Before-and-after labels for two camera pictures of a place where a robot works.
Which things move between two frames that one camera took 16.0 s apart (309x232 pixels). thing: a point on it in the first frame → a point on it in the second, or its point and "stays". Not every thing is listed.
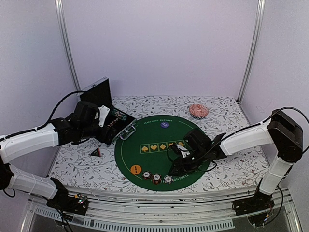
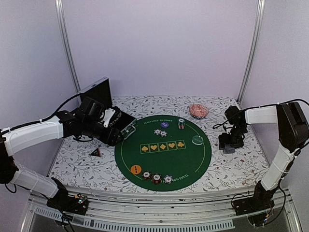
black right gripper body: (191, 165) → (235, 138)
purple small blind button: (164, 124) stays
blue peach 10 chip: (168, 179) stays
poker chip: (146, 174) stays
